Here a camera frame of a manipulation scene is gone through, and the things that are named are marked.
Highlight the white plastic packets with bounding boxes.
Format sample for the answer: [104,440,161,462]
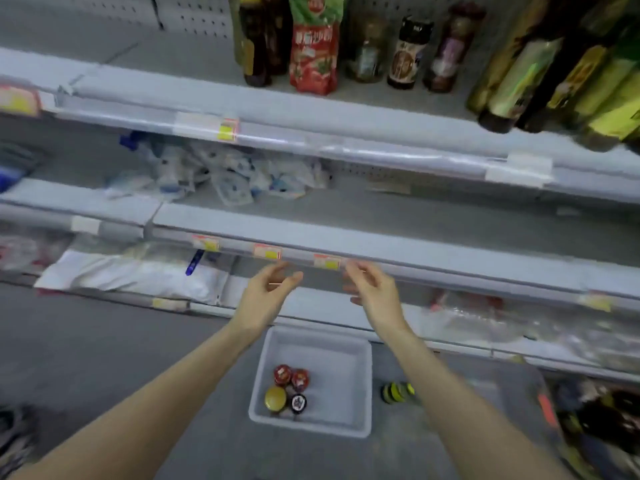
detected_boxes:
[35,239,237,307]

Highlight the pack of clear empty bottles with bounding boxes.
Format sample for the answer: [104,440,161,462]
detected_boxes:
[415,289,640,372]

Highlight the blue white plastic bags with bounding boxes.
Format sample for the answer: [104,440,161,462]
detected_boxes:
[105,133,333,207]

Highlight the brown jar dark lid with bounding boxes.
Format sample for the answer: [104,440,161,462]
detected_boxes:
[423,3,487,94]

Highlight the red tomato sauce pouch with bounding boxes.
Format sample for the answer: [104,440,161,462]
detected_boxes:
[288,0,347,96]

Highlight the blue plastic packets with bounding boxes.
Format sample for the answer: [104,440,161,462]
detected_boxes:
[0,143,47,192]

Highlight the dark-lidded glass jar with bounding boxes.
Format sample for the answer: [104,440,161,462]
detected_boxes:
[387,17,436,91]

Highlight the clear packets red contents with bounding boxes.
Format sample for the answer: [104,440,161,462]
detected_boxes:
[0,229,71,277]

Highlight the small dark bottle yellow cap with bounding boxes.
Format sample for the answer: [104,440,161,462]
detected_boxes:
[262,0,294,76]
[230,0,272,88]

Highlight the glass jar tan lid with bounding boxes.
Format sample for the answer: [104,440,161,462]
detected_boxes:
[347,15,390,84]

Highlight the person's left forearm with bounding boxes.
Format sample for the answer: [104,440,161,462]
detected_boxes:
[15,325,263,480]

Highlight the green-label oyster sauce bottle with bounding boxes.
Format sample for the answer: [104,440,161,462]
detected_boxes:
[380,381,418,405]

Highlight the grey floor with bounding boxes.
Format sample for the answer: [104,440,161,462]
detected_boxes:
[0,279,640,480]

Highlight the white metal store shelving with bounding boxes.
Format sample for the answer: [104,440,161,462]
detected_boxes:
[0,0,640,386]

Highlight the clear plastic bin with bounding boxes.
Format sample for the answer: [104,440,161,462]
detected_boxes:
[440,373,563,480]

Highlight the person's right hand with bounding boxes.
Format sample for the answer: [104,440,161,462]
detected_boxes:
[343,259,411,342]

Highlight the person's left hand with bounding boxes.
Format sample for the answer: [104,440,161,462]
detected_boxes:
[232,261,304,342]

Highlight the person's right forearm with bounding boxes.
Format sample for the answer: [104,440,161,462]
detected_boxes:
[385,325,571,480]

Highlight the gold-lid glass jar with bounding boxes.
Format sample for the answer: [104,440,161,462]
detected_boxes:
[264,385,289,415]

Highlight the grey white shoe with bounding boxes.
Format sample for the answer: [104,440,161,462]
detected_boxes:
[0,409,37,468]

